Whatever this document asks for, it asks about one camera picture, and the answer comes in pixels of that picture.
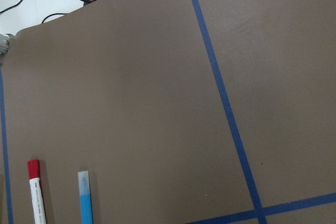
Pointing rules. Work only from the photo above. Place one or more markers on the blue highlighter pen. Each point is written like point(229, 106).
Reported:
point(85, 198)

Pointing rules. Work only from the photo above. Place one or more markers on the red capped white marker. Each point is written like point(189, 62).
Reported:
point(36, 191)

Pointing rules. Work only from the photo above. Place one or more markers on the aluminium frame post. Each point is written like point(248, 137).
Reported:
point(5, 41)

